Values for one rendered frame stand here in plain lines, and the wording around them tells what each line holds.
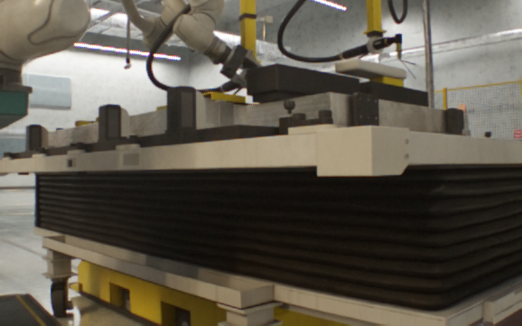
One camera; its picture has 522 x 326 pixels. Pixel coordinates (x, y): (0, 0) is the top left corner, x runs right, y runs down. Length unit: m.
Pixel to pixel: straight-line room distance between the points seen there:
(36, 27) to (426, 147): 0.87
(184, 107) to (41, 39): 0.49
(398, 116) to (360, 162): 0.88
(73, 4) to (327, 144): 0.63
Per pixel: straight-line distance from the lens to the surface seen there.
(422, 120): 1.95
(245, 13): 2.20
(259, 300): 1.55
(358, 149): 0.96
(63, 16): 1.21
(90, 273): 3.15
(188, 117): 1.52
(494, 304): 1.42
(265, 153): 1.13
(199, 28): 2.01
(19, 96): 1.36
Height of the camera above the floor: 0.76
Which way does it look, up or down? 2 degrees up
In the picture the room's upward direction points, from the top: 1 degrees counter-clockwise
